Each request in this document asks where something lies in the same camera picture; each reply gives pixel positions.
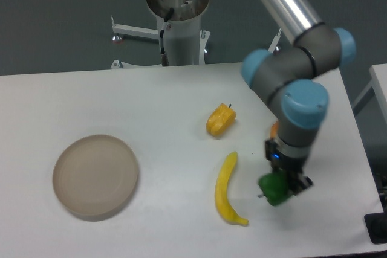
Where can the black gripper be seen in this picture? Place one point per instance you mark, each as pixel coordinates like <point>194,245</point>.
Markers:
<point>291,160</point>

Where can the green bell pepper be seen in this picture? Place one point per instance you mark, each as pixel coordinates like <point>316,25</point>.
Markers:
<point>275,187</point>

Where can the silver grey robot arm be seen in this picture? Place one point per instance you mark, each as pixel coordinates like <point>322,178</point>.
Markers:
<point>283,81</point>

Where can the yellow bell pepper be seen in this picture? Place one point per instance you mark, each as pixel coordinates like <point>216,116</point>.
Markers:
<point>220,120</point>

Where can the orange croissant bread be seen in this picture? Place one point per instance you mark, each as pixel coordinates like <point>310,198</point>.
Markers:
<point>274,129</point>

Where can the yellow banana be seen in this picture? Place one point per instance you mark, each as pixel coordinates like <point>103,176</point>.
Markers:
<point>222,204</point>

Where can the black device at table edge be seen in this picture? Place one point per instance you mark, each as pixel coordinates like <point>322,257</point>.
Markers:
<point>376,227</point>

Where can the white side table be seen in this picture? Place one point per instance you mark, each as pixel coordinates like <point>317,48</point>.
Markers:
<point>375,87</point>

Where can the beige round plate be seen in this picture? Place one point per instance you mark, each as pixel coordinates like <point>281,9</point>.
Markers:
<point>95,177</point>

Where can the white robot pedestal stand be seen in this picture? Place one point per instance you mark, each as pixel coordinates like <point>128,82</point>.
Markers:
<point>180,38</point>

